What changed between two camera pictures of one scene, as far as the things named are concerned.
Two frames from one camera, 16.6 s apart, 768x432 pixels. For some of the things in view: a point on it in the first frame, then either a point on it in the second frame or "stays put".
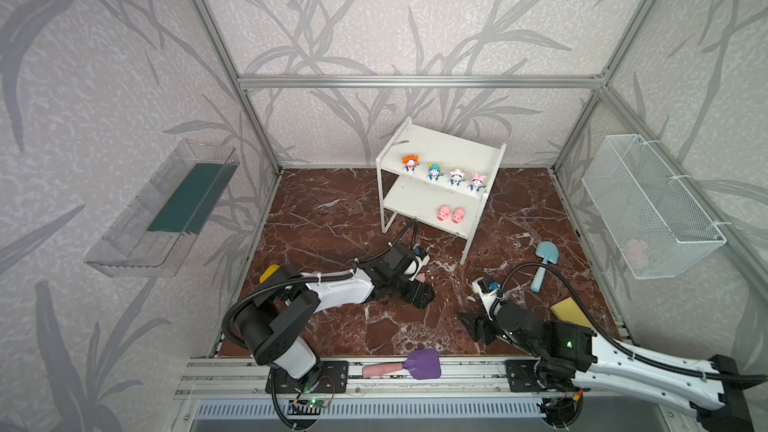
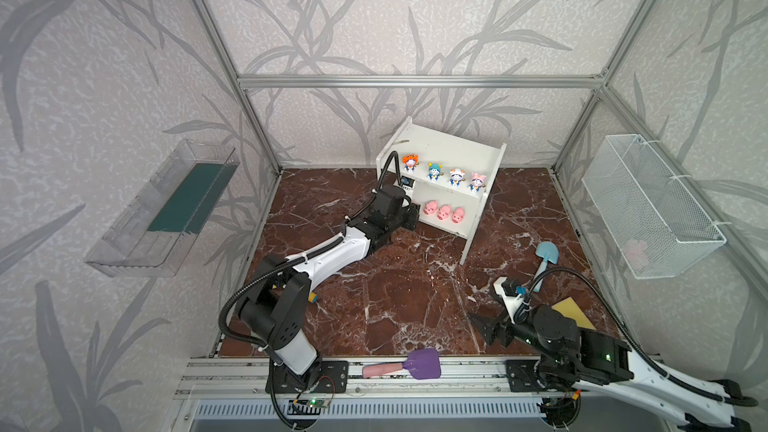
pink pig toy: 443,213 stays put
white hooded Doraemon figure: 457,177 stays put
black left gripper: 411,291 to 409,216
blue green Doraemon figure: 434,172 stays put
